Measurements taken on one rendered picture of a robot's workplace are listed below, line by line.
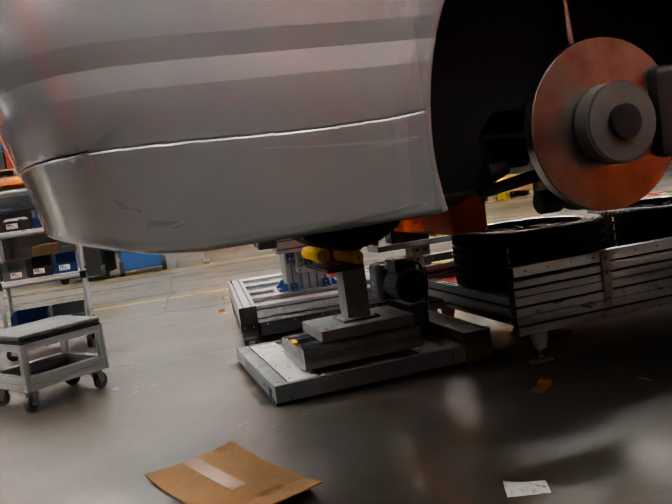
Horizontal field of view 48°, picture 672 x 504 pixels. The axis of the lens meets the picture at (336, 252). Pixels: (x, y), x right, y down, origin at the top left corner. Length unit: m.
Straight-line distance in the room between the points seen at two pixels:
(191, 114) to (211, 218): 0.15
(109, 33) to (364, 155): 0.40
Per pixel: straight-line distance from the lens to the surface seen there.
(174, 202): 1.11
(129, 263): 9.30
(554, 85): 1.46
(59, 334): 3.57
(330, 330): 3.03
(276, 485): 2.18
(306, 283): 4.25
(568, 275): 3.10
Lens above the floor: 0.82
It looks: 6 degrees down
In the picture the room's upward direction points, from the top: 8 degrees counter-clockwise
